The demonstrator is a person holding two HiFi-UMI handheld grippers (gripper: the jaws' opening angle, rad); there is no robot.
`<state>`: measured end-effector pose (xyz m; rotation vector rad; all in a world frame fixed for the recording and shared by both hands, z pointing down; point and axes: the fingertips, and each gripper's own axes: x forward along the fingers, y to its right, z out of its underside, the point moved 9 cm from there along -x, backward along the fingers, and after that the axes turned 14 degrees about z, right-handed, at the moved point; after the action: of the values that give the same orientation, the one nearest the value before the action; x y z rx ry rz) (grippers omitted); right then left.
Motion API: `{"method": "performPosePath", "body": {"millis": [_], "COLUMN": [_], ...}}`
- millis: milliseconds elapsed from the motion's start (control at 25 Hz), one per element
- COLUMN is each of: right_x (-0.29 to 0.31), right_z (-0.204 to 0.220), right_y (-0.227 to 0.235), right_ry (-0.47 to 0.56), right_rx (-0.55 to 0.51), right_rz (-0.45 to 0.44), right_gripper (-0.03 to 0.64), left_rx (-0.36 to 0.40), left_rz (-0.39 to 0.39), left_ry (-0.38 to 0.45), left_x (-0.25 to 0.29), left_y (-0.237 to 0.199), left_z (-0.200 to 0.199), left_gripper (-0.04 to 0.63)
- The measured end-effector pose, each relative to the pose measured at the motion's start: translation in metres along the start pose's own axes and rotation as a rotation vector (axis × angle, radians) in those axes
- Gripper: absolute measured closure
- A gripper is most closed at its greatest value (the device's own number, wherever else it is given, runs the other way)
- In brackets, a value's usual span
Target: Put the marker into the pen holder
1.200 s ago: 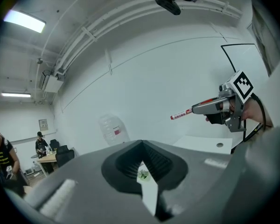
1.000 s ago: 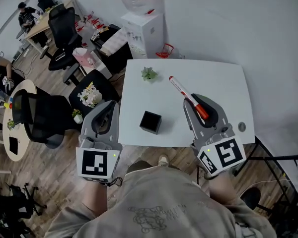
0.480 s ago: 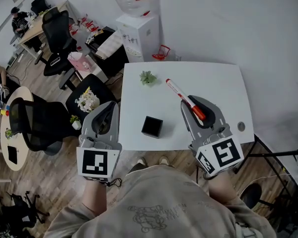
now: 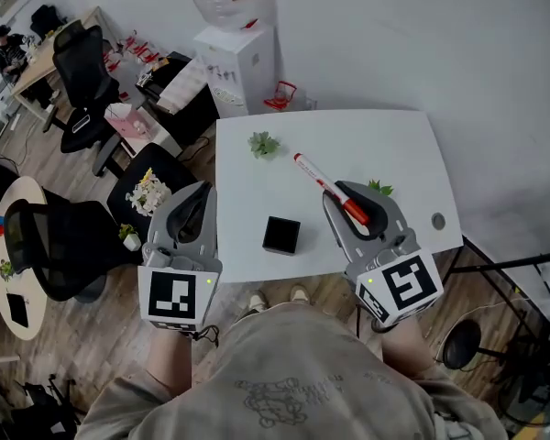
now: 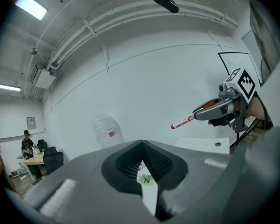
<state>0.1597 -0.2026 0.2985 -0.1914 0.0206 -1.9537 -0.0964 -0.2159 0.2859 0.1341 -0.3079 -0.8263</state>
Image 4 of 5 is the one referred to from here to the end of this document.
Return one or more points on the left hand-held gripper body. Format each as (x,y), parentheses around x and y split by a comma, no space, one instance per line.
(172,293)

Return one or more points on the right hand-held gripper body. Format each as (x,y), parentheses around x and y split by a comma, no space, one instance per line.
(410,282)

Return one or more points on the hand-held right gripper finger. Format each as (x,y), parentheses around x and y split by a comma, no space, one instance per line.
(399,220)
(344,241)

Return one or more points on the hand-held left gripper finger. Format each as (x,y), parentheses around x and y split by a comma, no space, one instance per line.
(158,223)
(211,241)

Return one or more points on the black square pen holder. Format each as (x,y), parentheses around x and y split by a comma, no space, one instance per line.
(282,235)

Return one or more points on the white orange-capped marker pen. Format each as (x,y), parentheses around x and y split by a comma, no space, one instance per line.
(318,177)

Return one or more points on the person's right forearm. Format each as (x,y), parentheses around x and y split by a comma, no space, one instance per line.
(405,346)

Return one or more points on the person's left forearm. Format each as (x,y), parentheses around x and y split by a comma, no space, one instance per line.
(169,360)

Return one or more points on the white flower bouquet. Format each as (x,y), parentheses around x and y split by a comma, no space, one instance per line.
(147,195)

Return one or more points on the green plant in white pot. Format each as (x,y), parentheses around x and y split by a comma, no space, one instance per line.
(130,238)

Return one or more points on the bright green potted plant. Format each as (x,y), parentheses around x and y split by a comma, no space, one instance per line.
(381,188)

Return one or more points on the black padded office chair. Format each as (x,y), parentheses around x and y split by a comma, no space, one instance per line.
(165,163)

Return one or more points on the person's beige shoe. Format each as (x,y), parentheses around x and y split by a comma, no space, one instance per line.
(300,293)
(256,303)

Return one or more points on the black mesh office chair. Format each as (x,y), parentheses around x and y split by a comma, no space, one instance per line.
(73,245)

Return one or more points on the white rectangular table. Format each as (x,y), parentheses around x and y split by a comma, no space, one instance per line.
(348,145)

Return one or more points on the black-framed whiteboard stand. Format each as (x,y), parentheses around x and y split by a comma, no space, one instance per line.
(509,264)

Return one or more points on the pink paper bag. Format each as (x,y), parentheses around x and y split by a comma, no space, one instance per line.
(124,119)

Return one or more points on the grey-green succulent plant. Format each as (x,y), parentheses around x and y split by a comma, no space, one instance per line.
(263,145)

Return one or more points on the black low cabinet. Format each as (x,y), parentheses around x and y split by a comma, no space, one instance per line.
(192,117)

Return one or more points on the white-edged black phone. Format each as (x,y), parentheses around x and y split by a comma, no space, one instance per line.
(81,124)

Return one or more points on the round wooden table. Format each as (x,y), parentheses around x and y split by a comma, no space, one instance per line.
(23,190)

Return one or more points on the white striped folded cloth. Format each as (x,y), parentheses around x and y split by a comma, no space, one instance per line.
(183,85)

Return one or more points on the person's beige printed shirt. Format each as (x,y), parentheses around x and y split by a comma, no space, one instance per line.
(293,383)

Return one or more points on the black pouch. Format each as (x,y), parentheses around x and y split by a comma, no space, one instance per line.
(17,311)

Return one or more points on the small green plant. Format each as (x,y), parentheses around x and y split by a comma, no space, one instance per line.
(6,270)

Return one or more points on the black high-back office chair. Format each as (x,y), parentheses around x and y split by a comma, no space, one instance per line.
(80,71)

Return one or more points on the pile of red-white items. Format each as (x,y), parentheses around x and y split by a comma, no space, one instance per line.
(139,51)

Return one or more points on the white water dispenser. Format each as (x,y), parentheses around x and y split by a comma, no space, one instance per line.
(243,62)

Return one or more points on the wooden rectangular desk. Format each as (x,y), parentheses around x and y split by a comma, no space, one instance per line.
(39,69)

